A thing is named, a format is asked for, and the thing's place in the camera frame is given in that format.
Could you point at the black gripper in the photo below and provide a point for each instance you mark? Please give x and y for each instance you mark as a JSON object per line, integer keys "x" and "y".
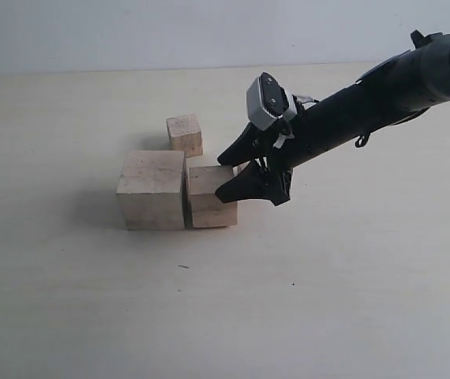
{"x": 334, "y": 121}

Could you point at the smallest wooden cube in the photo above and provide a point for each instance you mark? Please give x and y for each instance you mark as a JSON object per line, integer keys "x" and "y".
{"x": 241, "y": 167}

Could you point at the second largest wooden cube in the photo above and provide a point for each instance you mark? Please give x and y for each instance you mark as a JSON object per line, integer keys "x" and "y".
{"x": 207, "y": 209}

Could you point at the medium small wooden cube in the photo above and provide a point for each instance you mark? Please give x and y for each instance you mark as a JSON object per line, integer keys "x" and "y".
{"x": 185, "y": 135}

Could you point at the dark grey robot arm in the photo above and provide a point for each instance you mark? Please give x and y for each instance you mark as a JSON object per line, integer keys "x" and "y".
{"x": 404, "y": 87}

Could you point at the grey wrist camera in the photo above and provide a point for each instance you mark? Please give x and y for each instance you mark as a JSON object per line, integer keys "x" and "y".
{"x": 270, "y": 108}

